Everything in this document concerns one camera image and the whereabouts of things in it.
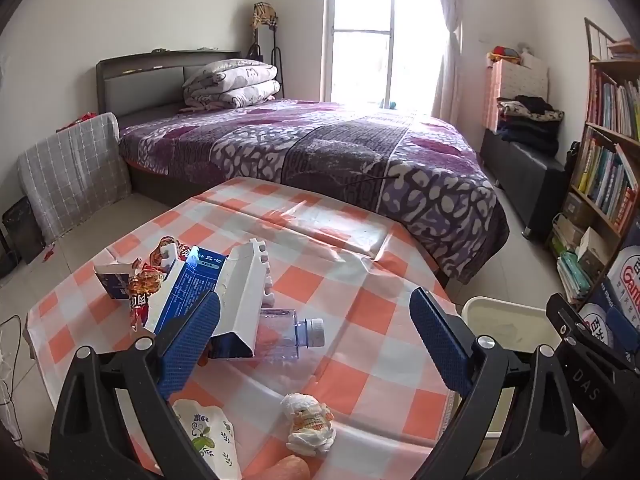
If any blue white cardboard box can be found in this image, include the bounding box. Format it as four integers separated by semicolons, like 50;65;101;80
579;245;639;364

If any black coat stand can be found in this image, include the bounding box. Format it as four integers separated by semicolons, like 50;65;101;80
246;1;285;99

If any pile of dark clothes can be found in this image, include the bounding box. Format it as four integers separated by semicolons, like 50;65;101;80
496;96;564;157

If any white tissue wad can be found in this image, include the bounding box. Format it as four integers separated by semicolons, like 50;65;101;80
281;392;336;457

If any white floral wrapper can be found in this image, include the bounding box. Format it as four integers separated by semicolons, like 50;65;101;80
172;399;242;480

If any orange checkered tablecloth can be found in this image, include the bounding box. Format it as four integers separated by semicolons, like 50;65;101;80
27;178;454;479

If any clear plastic water bottle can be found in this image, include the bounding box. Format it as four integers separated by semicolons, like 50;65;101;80
254;308;326;362

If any window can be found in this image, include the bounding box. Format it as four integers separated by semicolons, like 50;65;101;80
323;0;448;115

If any wooden bookshelf with books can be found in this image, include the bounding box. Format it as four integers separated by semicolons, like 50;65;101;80
548;18;639;308

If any dark bed headboard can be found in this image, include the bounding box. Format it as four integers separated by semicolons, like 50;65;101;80
96;49;241;117

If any white trash bin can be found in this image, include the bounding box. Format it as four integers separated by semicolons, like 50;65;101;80
460;294;564;470

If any pink curtain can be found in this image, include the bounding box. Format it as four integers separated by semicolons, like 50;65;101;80
433;0;462;125

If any small black floor bin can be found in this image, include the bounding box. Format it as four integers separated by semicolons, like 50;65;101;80
2;196;46;263

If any black storage bench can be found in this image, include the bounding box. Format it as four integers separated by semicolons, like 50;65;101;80
480;129;568;242

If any folded floral duvet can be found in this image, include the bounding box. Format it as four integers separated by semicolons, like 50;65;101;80
183;58;281;112

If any blue white carton box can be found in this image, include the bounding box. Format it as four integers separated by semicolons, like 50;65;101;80
144;242;265;359

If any pink drawer cabinet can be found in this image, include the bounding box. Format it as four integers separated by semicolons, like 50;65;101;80
484;53;549;131

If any red instant noodle cup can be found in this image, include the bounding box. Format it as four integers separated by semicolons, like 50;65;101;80
127;236;191;332

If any blue biscuit box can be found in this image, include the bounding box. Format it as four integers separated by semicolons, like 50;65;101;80
94;259;145;300

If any purple patterned bed quilt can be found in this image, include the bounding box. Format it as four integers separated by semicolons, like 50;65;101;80
118;100;510;283

